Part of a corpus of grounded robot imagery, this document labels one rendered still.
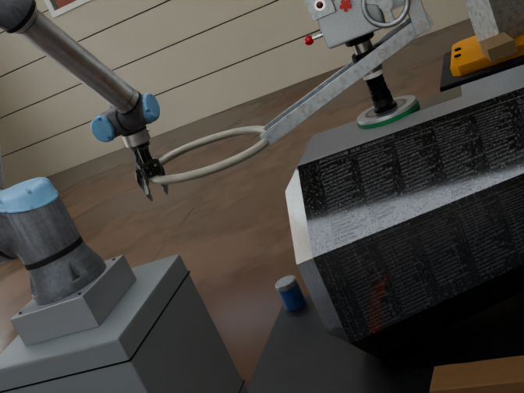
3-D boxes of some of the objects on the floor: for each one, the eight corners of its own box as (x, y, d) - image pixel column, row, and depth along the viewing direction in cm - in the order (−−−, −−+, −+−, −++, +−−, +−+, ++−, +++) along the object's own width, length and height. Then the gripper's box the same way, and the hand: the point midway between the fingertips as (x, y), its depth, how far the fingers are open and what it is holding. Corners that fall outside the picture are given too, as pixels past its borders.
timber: (441, 423, 215) (428, 391, 211) (446, 396, 225) (433, 366, 221) (545, 414, 201) (532, 380, 197) (545, 386, 211) (533, 353, 207)
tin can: (290, 300, 332) (279, 277, 328) (309, 297, 327) (298, 273, 323) (282, 313, 324) (271, 288, 320) (301, 309, 319) (290, 285, 315)
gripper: (125, 152, 242) (148, 208, 249) (158, 139, 246) (179, 194, 252) (121, 149, 250) (143, 203, 257) (152, 136, 253) (173, 189, 260)
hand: (157, 194), depth 257 cm, fingers closed on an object, 5 cm apart
